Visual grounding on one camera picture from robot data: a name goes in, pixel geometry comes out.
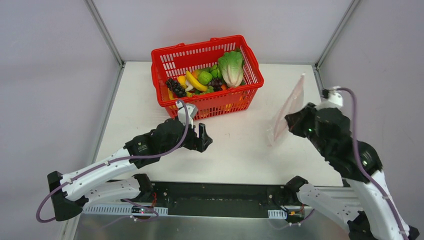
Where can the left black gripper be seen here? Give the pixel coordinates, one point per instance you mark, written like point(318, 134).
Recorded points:
point(194, 139)

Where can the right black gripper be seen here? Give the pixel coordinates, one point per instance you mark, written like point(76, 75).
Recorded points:
point(296, 120)

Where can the clear zip top bag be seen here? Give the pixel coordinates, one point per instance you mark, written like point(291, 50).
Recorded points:
point(278, 128)

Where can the green napa cabbage toy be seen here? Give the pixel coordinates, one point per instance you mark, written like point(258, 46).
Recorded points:
point(231, 68)

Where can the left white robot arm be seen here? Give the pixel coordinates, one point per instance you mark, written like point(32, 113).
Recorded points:
point(72, 192)

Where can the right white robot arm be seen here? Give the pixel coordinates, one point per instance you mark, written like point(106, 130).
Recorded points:
point(359, 164)

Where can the white mushroom toy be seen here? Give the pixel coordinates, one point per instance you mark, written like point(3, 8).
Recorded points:
point(189, 87)

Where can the yellow banana toy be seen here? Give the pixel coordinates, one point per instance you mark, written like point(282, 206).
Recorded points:
point(195, 83)

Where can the small dark grape bunch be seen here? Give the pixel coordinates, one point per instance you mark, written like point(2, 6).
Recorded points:
point(215, 84)

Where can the dark purple grape bunch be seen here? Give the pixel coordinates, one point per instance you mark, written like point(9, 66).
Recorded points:
point(176, 88)

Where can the light green round vegetable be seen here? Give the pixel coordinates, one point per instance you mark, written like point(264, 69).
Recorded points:
point(205, 78)

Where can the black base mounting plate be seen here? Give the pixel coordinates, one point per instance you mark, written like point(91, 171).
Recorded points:
point(221, 200)

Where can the red plastic shopping basket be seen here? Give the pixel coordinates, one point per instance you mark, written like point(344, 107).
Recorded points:
point(174, 61)

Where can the green bell pepper toy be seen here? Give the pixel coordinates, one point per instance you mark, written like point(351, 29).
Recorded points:
point(215, 72)

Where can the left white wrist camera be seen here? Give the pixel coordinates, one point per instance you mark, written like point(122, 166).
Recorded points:
point(186, 112)

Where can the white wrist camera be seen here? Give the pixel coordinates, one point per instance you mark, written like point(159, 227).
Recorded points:
point(186, 112)
point(332, 98)

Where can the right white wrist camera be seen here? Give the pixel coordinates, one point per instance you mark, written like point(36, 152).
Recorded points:
point(332, 98)

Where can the right aluminium frame post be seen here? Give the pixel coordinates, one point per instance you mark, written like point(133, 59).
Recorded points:
point(338, 30)

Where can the aluminium frame post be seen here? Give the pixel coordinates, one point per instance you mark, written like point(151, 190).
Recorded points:
point(338, 30)
point(96, 15)

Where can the left aluminium frame post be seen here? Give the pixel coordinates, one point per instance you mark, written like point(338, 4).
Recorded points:
point(96, 15)

